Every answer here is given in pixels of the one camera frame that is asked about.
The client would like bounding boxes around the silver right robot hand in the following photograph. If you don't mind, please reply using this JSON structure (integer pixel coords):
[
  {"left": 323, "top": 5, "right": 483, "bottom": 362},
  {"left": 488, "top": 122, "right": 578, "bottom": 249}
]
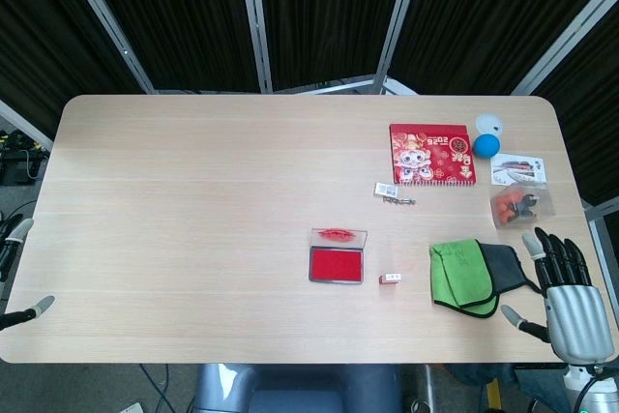
[{"left": 500, "top": 226, "right": 615, "bottom": 366}]

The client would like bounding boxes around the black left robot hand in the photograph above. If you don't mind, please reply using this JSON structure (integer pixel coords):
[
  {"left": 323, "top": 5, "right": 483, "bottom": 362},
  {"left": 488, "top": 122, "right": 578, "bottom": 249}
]
[{"left": 0, "top": 218, "right": 56, "bottom": 333}]

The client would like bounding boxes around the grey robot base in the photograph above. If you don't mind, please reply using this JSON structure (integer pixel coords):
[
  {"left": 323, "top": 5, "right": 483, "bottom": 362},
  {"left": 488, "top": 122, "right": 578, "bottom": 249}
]
[{"left": 192, "top": 363, "right": 405, "bottom": 413}]

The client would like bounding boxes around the red ink pad case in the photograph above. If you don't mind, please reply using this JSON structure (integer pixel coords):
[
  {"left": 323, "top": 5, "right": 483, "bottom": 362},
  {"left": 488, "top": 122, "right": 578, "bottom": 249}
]
[{"left": 308, "top": 226, "right": 369, "bottom": 285}]

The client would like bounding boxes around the grey cloth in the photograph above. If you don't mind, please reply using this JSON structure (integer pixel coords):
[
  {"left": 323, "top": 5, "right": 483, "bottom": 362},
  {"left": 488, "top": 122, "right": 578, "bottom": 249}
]
[{"left": 477, "top": 240, "right": 542, "bottom": 299}]

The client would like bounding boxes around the clear bag with orange parts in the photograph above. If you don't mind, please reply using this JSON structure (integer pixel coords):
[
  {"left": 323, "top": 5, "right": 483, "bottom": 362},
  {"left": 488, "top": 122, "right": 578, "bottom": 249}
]
[{"left": 488, "top": 182, "right": 558, "bottom": 230}]

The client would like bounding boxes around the green microfiber cloth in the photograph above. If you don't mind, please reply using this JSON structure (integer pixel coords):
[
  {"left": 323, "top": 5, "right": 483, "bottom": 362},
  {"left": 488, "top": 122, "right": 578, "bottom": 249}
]
[{"left": 428, "top": 238, "right": 500, "bottom": 320}]

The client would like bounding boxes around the printed white card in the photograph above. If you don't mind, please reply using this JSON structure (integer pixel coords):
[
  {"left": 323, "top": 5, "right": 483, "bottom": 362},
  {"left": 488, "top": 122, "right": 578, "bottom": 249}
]
[{"left": 489, "top": 152, "right": 550, "bottom": 188}]

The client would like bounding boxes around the grey table leg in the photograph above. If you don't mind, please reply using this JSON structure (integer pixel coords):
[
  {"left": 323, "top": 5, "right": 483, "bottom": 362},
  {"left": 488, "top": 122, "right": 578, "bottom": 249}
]
[{"left": 414, "top": 363, "right": 437, "bottom": 413}]

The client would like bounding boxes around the blue ball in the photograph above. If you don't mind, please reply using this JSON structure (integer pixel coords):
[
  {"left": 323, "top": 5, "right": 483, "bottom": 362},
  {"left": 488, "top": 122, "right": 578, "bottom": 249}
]
[{"left": 472, "top": 133, "right": 500, "bottom": 160}]

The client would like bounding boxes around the black pleated screen panel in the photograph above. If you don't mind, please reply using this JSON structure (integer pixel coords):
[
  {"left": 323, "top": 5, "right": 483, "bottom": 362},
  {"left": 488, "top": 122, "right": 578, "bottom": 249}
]
[
  {"left": 254, "top": 0, "right": 413, "bottom": 91},
  {"left": 531, "top": 6, "right": 619, "bottom": 209},
  {"left": 390, "top": 0, "right": 619, "bottom": 94},
  {"left": 76, "top": 0, "right": 263, "bottom": 93},
  {"left": 0, "top": 0, "right": 149, "bottom": 138}
]

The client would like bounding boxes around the white round lid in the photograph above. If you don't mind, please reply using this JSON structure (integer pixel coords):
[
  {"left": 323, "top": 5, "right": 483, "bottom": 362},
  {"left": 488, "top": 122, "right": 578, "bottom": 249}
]
[{"left": 473, "top": 112, "right": 505, "bottom": 136}]

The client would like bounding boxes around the red spiral desk calendar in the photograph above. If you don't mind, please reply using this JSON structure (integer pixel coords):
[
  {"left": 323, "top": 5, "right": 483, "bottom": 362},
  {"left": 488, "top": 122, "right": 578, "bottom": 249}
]
[{"left": 388, "top": 122, "right": 480, "bottom": 189}]

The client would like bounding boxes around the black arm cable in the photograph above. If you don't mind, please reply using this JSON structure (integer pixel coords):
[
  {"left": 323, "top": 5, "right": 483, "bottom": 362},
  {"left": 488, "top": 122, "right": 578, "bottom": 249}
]
[{"left": 578, "top": 365, "right": 611, "bottom": 413}]

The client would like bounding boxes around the black equipment with cables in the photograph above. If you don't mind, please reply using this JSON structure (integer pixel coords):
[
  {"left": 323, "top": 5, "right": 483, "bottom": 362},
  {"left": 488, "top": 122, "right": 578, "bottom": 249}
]
[{"left": 0, "top": 128, "right": 50, "bottom": 187}]

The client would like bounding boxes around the blue floor cable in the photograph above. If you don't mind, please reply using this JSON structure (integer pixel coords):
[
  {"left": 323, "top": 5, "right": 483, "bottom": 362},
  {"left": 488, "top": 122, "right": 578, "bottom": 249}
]
[{"left": 138, "top": 363, "right": 171, "bottom": 407}]

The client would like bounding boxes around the grey screen frame post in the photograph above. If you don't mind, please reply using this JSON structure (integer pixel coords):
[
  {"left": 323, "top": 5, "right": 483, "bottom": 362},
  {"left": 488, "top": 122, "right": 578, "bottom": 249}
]
[
  {"left": 511, "top": 0, "right": 619, "bottom": 96},
  {"left": 61, "top": 0, "right": 157, "bottom": 94},
  {"left": 370, "top": 0, "right": 427, "bottom": 94},
  {"left": 236, "top": 0, "right": 275, "bottom": 94}
]

